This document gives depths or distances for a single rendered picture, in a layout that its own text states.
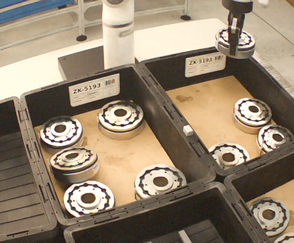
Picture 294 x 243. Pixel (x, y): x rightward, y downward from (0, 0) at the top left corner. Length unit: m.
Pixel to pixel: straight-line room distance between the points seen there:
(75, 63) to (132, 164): 0.55
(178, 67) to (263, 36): 2.19
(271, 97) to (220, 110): 0.14
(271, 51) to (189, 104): 2.02
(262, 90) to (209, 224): 0.41
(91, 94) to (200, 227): 0.42
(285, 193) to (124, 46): 0.64
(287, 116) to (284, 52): 2.09
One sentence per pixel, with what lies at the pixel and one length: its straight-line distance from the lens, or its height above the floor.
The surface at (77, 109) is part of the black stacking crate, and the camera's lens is 1.04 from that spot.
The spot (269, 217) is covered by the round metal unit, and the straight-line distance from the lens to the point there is 0.85.
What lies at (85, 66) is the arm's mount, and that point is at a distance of 1.36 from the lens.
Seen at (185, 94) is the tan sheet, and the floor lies 0.83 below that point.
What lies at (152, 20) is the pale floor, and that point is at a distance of 3.23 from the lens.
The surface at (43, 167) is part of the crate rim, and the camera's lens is 0.80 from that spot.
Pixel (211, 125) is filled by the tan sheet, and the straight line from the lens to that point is 1.02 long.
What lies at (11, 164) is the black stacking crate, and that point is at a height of 0.83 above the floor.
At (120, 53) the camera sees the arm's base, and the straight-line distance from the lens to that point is 1.25.
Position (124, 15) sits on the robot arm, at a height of 0.96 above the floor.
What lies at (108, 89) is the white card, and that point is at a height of 0.88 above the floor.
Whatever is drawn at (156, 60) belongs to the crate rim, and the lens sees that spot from 1.05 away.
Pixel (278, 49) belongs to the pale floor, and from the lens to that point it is 3.10.
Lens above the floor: 1.50
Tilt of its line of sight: 41 degrees down
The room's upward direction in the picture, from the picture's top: straight up
